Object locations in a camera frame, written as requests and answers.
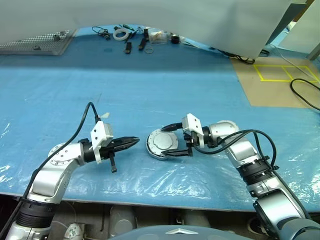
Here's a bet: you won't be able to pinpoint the tangled black cable bundle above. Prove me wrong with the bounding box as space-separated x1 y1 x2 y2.
91 26 111 41

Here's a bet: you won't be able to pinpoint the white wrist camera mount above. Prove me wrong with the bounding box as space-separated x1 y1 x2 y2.
181 112 204 147
89 121 115 165

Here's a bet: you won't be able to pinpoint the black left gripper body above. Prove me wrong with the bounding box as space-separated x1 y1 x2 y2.
100 141 118 173

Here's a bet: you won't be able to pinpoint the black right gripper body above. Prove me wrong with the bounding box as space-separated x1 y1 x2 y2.
183 129 198 157

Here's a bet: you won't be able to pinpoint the clear plastic bag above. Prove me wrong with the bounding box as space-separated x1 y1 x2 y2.
149 30 169 45

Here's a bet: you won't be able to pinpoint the large white board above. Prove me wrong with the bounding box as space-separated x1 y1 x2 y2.
0 0 292 60

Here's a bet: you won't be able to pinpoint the white tape roll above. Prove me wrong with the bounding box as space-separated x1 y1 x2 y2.
112 28 130 41

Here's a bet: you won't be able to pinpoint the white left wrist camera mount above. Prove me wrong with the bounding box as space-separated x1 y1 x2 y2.
89 121 115 165

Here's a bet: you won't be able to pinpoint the motor stator with copper windings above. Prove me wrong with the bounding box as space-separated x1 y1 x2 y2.
145 128 176 160

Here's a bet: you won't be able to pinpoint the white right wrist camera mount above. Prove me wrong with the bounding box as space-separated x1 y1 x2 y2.
181 112 204 147

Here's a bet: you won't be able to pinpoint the brown cardboard floor sheet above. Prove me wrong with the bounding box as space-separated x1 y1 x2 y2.
229 56 320 109

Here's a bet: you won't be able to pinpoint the white side panel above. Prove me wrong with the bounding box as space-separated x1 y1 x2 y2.
278 0 320 53

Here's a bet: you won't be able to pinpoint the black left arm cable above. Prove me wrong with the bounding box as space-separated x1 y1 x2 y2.
23 101 101 201

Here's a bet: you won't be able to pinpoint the white device under table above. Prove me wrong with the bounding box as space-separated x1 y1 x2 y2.
64 223 86 240

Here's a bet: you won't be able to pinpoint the grey robot torso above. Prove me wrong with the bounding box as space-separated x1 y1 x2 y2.
109 224 238 240

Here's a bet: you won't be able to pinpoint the black looped floor cable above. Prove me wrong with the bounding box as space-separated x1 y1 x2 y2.
289 78 320 111

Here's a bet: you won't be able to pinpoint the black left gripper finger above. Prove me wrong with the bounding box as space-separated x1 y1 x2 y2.
115 136 140 146
114 142 138 153

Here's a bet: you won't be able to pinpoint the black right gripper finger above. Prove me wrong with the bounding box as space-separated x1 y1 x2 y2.
161 148 190 158
161 121 185 133

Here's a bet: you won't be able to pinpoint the long black bar tool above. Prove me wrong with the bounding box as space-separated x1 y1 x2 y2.
138 27 149 51

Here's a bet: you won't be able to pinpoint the black cables under white board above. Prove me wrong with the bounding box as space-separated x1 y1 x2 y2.
219 48 271 65

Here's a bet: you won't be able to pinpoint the perforated metal plate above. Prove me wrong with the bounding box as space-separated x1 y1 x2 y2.
0 29 77 56

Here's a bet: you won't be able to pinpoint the grey metal frame post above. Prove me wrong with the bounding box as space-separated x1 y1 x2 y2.
307 39 320 60

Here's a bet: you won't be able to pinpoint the grey rounded shape under table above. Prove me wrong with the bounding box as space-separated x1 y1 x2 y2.
109 206 137 236
179 211 211 227

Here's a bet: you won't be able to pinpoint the thin white floor cable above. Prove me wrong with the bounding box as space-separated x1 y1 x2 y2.
273 44 320 81

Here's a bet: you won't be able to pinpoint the blue plastic table sheet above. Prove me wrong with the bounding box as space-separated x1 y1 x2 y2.
0 24 320 213

